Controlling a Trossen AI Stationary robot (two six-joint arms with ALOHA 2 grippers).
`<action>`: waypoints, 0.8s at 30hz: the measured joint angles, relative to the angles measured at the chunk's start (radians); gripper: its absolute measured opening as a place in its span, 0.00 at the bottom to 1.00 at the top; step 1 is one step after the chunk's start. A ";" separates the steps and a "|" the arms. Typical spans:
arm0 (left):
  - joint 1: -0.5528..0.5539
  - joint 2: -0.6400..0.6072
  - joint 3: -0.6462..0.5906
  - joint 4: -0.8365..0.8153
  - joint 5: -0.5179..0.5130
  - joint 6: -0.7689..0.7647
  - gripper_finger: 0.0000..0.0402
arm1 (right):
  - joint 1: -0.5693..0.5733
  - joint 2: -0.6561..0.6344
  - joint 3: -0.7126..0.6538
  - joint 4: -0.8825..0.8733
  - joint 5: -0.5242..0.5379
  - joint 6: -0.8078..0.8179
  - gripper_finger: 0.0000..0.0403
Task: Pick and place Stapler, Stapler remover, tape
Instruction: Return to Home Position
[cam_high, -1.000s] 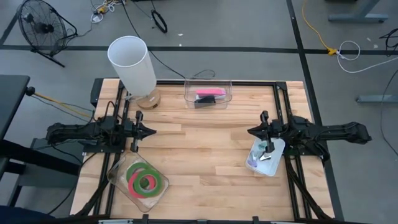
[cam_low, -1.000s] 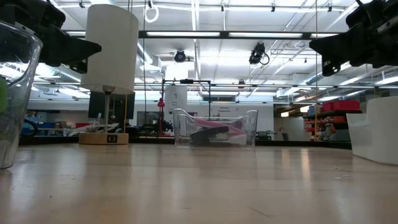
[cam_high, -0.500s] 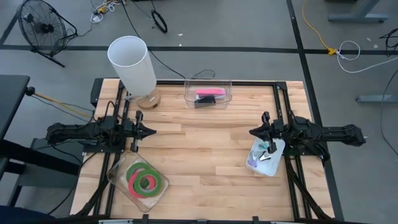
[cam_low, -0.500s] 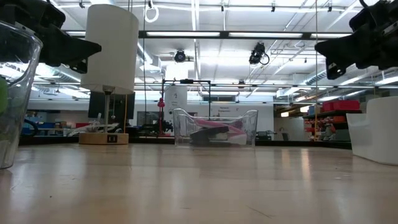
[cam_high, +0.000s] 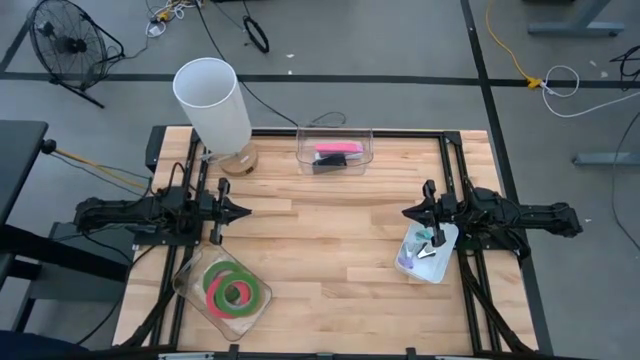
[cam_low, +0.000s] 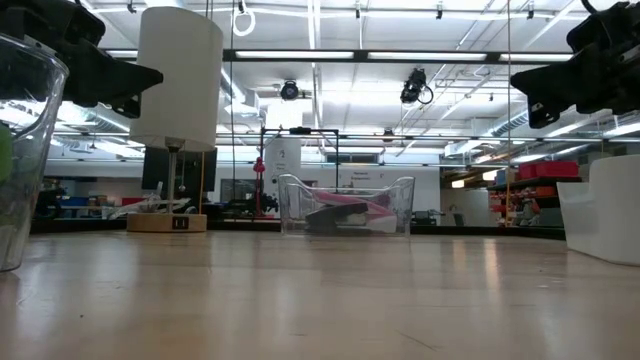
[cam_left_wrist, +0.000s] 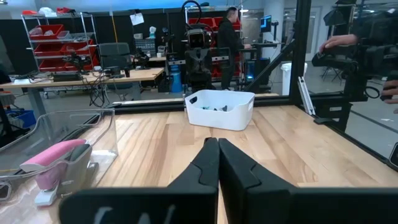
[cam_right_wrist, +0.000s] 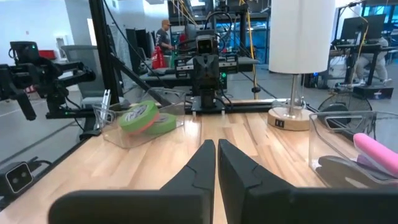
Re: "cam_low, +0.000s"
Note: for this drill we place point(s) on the red stand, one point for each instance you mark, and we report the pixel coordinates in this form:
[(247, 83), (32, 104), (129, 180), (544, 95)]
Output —
[(258, 167)]

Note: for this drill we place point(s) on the black stapler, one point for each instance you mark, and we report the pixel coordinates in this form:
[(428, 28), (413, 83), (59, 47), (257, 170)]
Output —
[(335, 214)]

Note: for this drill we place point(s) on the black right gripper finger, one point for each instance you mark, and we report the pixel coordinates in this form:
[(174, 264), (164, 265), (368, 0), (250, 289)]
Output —
[(560, 82)]

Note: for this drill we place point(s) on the black ceiling camera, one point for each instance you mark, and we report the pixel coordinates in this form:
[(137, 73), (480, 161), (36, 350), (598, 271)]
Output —
[(412, 87), (289, 90)]

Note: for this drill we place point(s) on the black monitor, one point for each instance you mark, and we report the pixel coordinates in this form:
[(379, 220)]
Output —
[(155, 170)]

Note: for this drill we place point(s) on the white plastic bin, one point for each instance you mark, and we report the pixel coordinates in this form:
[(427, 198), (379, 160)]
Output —
[(605, 210)]

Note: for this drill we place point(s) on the shelf rack with red bins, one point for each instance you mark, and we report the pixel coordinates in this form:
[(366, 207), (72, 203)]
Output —
[(547, 170)]

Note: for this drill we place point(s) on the white cylindrical tube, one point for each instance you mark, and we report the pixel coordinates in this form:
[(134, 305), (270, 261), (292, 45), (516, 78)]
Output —
[(180, 75)]

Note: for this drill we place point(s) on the pink stapler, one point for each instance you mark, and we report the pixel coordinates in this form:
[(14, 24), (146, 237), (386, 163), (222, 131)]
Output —
[(345, 199)]

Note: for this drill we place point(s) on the large clear plastic bin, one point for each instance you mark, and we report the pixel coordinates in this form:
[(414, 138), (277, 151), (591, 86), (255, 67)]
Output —
[(30, 200)]

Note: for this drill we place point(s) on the small clear plastic bin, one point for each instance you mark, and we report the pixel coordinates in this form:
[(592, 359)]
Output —
[(295, 210)]

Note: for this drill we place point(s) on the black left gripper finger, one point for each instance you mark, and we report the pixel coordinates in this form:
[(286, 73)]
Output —
[(115, 80)]

